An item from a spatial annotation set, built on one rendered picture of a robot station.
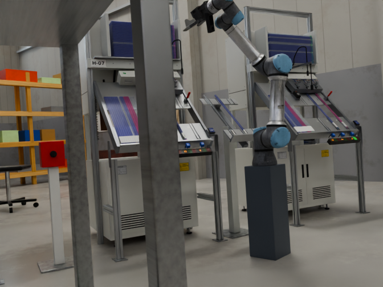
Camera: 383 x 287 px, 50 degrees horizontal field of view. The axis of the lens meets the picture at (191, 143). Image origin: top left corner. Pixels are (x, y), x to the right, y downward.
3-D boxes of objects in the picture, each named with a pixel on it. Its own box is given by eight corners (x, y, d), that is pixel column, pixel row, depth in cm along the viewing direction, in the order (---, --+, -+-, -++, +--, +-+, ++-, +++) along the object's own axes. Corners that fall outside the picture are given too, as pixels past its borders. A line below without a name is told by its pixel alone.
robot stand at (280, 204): (290, 253, 249) (285, 163, 249) (275, 261, 236) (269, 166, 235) (265, 249, 261) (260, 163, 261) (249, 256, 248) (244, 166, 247)
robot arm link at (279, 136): (276, 148, 244) (279, 58, 246) (292, 148, 231) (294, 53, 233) (259, 147, 240) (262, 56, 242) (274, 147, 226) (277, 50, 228)
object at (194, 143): (208, 146, 290) (211, 139, 286) (118, 153, 261) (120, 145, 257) (207, 145, 291) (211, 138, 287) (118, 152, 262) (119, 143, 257)
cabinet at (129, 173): (199, 233, 316) (194, 154, 316) (111, 249, 285) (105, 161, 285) (166, 221, 375) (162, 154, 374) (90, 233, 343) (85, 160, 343)
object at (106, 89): (189, 112, 315) (191, 107, 311) (105, 115, 285) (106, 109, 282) (175, 87, 336) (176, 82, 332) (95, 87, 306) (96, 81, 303)
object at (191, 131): (208, 143, 290) (210, 139, 288) (118, 149, 260) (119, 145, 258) (199, 125, 302) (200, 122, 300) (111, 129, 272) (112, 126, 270)
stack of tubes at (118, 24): (176, 58, 326) (174, 25, 326) (114, 56, 304) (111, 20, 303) (170, 61, 338) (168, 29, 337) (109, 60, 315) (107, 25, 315)
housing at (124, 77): (176, 91, 334) (180, 77, 325) (118, 91, 312) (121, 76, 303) (172, 85, 339) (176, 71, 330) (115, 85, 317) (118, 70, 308)
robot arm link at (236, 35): (271, 71, 257) (220, 11, 244) (282, 68, 247) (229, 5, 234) (261, 83, 254) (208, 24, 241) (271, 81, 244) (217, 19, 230)
